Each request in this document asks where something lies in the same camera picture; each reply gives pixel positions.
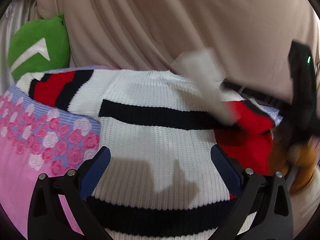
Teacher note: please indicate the pink floral bed sheet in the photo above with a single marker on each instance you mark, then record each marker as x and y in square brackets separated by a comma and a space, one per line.
[38, 139]

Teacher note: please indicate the person's right hand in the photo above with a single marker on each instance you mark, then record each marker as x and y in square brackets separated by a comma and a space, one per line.
[283, 158]

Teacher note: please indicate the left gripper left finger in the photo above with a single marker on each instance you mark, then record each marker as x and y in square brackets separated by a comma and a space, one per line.
[46, 217]

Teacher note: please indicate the beige draped curtain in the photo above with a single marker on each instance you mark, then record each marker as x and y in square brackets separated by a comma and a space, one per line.
[251, 38]

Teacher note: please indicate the green plush pillow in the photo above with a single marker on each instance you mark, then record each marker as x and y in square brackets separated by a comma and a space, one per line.
[39, 46]

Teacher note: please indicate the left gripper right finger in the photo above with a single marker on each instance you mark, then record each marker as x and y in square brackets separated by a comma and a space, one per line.
[273, 220]

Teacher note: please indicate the white red navy knit sweater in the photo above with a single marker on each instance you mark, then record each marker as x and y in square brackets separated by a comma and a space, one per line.
[168, 177]

